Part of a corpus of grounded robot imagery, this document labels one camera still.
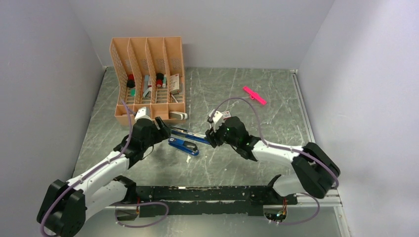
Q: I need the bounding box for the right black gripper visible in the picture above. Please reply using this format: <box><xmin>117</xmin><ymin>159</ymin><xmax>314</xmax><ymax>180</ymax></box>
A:
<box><xmin>204</xmin><ymin>121</ymin><xmax>239</xmax><ymax>149</ymax></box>

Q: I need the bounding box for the red white staple box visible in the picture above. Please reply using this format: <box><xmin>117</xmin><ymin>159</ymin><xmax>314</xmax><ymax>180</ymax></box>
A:
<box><xmin>222</xmin><ymin>111</ymin><xmax>232</xmax><ymax>119</ymax></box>

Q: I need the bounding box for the blue stapler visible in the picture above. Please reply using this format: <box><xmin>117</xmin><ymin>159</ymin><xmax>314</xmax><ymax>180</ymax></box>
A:
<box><xmin>170</xmin><ymin>126</ymin><xmax>210</xmax><ymax>145</ymax></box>
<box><xmin>168</xmin><ymin>137</ymin><xmax>199</xmax><ymax>156</ymax></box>

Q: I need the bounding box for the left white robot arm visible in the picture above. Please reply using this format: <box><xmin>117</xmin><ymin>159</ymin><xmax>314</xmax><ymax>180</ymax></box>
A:
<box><xmin>37</xmin><ymin>117</ymin><xmax>171</xmax><ymax>237</ymax></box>

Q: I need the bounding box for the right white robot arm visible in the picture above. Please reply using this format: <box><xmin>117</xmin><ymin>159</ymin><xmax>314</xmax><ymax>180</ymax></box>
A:
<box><xmin>206</xmin><ymin>116</ymin><xmax>341</xmax><ymax>204</ymax></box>

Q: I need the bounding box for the white grey stapler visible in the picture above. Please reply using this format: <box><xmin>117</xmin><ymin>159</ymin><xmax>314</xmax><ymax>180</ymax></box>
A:
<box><xmin>169</xmin><ymin>111</ymin><xmax>188</xmax><ymax>120</ymax></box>

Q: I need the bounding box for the grey stapler in organizer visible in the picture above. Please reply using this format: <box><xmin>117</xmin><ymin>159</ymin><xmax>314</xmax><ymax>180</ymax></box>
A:
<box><xmin>142</xmin><ymin>75</ymin><xmax>152</xmax><ymax>98</ymax></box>

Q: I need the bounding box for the pink plastic clip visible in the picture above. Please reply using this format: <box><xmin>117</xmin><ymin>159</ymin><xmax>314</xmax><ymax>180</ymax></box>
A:
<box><xmin>243</xmin><ymin>86</ymin><xmax>267</xmax><ymax>105</ymax></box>

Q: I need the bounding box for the white box in organizer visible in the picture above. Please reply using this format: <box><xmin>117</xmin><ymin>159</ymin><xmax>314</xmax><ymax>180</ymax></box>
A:
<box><xmin>169</xmin><ymin>74</ymin><xmax>181</xmax><ymax>95</ymax></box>

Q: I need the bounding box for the red black bottle right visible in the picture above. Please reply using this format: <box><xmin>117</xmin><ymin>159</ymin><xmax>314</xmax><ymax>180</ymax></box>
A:
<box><xmin>156</xmin><ymin>73</ymin><xmax>164</xmax><ymax>87</ymax></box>

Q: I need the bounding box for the red black bottle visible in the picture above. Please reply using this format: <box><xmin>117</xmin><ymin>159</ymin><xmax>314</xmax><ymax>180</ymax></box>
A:
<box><xmin>156</xmin><ymin>73</ymin><xmax>164</xmax><ymax>87</ymax></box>
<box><xmin>126</xmin><ymin>74</ymin><xmax>135</xmax><ymax>88</ymax></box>

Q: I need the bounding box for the red black bottle left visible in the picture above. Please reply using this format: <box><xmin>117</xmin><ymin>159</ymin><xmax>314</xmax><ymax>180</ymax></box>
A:
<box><xmin>126</xmin><ymin>74</ymin><xmax>135</xmax><ymax>88</ymax></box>

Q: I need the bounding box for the orange plastic desk organizer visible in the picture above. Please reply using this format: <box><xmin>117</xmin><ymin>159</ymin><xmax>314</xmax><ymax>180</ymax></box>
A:
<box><xmin>109</xmin><ymin>37</ymin><xmax>188</xmax><ymax>125</ymax></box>

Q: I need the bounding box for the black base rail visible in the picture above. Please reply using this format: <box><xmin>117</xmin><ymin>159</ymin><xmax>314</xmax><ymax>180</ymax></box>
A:
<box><xmin>114</xmin><ymin>176</ymin><xmax>297</xmax><ymax>217</ymax></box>

